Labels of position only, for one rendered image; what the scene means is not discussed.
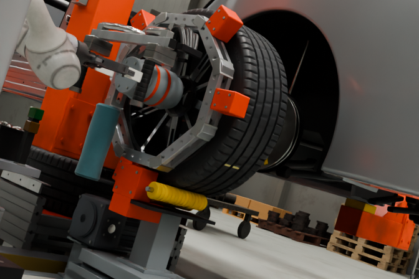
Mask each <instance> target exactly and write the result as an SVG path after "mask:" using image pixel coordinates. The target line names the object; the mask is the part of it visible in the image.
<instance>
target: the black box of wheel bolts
mask: <svg viewBox="0 0 419 279"><path fill-rule="evenodd" d="M23 134H24V131H23V130H22V128H21V127H18V126H12V124H9V123H7V122H3V121H0V158H2V159H6V160H10V161H14V160H15V158H16V154H17V151H18V149H19V145H20V143H21V140H22V136H23Z"/></svg>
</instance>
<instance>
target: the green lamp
mask: <svg viewBox="0 0 419 279"><path fill-rule="evenodd" d="M43 115H44V110H41V109H39V108H36V107H33V106H31V107H30V109H29V113H28V115H27V116H28V117H29V118H33V119H36V120H39V121H41V120H42V117H43Z"/></svg>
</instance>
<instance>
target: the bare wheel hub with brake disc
mask: <svg viewBox="0 0 419 279"><path fill-rule="evenodd" d="M286 105H287V110H286V112H285V113H286V116H285V118H284V124H283V126H281V127H282V130H281V133H280V135H278V136H279V138H278V140H277V141H276V145H275V147H273V150H272V152H271V153H270V154H269V157H268V158H267V161H268V164H266V165H264V164H263V165H262V166H261V167H260V168H259V170H265V169H271V168H273V167H275V166H277V165H279V164H281V163H282V162H283V161H284V160H285V159H286V158H287V157H288V156H289V155H290V153H291V152H292V150H293V149H294V147H295V145H296V143H297V139H298V137H299V132H300V126H301V121H300V116H299V111H298V109H297V107H296V104H295V103H294V102H293V101H292V100H291V99H290V98H289V97H288V98H287V104H286Z"/></svg>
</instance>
